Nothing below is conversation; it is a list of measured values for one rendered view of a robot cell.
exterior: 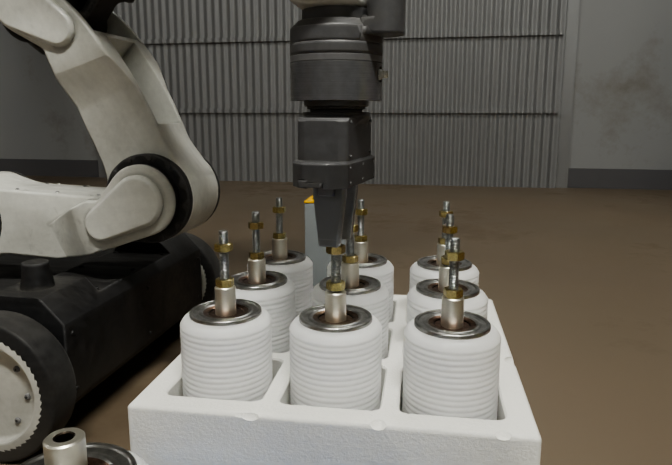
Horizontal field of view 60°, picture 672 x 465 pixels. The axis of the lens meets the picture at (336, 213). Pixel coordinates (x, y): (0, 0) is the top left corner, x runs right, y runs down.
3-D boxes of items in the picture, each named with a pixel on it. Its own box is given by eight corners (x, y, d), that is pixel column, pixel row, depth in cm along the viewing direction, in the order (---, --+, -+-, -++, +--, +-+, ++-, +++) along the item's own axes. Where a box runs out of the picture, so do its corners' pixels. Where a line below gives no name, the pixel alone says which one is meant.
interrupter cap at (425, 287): (435, 279, 75) (435, 274, 75) (490, 290, 70) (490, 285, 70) (403, 293, 69) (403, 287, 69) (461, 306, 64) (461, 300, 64)
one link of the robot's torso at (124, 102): (130, 263, 91) (-35, 5, 89) (179, 239, 108) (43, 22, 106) (205, 215, 87) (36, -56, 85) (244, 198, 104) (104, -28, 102)
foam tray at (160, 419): (136, 567, 60) (125, 405, 56) (249, 389, 98) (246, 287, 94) (530, 616, 54) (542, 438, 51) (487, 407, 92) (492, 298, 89)
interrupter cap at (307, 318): (288, 330, 57) (288, 324, 57) (312, 306, 65) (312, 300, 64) (362, 339, 55) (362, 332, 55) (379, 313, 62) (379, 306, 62)
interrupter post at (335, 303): (321, 324, 59) (320, 293, 59) (327, 316, 61) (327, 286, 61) (343, 326, 58) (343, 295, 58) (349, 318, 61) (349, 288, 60)
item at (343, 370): (278, 497, 60) (274, 330, 57) (308, 446, 69) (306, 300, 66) (368, 515, 57) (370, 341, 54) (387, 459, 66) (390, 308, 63)
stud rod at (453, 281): (458, 313, 57) (461, 238, 56) (449, 313, 57) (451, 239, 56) (455, 309, 58) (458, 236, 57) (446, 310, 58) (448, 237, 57)
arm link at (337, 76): (315, 173, 65) (315, 63, 63) (400, 176, 62) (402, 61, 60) (266, 187, 53) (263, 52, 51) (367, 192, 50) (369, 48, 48)
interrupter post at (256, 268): (244, 285, 72) (244, 260, 72) (251, 280, 75) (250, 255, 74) (263, 286, 72) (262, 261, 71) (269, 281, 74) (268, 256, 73)
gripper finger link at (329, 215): (315, 244, 58) (315, 182, 57) (346, 246, 57) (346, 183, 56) (309, 247, 56) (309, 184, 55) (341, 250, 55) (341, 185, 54)
